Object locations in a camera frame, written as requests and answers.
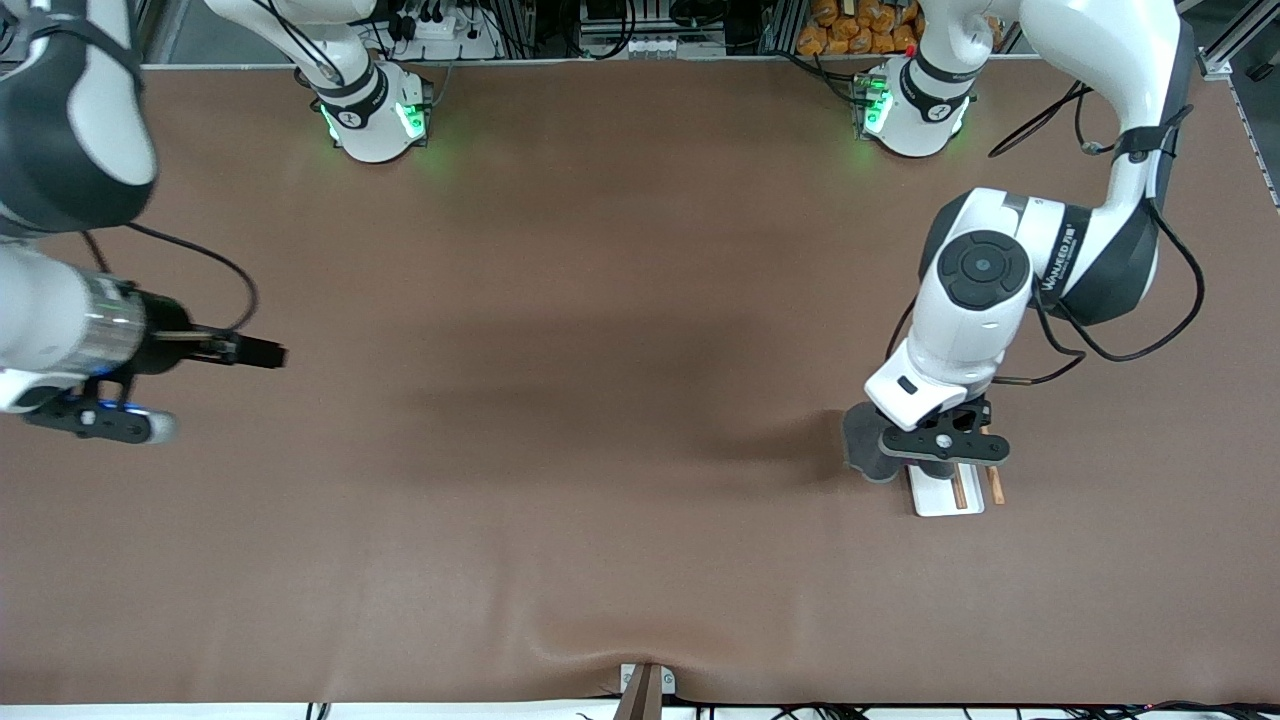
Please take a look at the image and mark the grey towel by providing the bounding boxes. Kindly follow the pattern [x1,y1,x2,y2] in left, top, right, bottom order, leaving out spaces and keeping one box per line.
[842,404,909,485]

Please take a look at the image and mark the white power strip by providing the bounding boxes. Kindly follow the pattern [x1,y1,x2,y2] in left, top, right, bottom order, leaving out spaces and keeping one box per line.
[385,0,503,61]

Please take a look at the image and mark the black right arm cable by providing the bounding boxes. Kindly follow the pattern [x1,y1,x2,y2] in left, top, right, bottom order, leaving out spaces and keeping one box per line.
[78,221,260,337]

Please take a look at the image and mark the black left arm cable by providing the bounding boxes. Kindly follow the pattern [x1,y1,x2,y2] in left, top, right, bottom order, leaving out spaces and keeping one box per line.
[988,80,1207,387]

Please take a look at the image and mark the brown table mat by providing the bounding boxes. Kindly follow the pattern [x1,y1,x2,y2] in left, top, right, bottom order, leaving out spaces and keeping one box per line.
[0,58,1280,707]

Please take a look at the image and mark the aluminium frame post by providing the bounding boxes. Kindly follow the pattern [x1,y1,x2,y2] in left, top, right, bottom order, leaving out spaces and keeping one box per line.
[1195,0,1280,211]

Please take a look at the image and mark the grey metal table clamp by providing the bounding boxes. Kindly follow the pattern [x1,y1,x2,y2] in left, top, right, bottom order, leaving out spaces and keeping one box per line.
[618,662,677,720]

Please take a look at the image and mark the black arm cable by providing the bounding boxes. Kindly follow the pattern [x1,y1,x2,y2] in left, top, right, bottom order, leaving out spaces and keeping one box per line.
[78,221,260,337]
[988,80,1207,387]

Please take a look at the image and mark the orange snack bags pile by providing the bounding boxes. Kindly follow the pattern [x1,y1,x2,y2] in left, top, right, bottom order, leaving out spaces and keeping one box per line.
[797,0,926,57]

